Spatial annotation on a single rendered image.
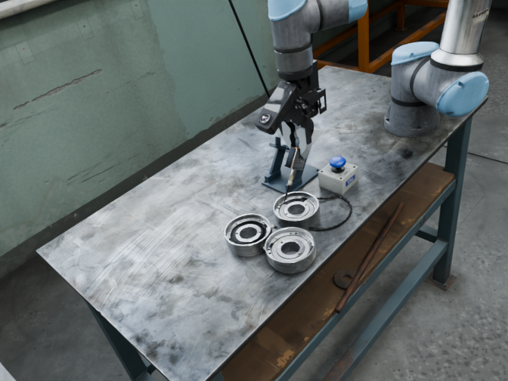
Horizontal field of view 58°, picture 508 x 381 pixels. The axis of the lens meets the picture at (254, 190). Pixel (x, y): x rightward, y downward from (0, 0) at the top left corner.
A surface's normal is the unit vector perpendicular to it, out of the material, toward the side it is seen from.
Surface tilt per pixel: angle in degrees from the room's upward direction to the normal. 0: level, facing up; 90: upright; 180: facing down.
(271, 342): 0
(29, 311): 0
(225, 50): 90
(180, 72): 90
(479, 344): 0
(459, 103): 98
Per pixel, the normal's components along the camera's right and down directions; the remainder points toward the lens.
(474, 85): 0.36, 0.62
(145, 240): -0.16, -0.79
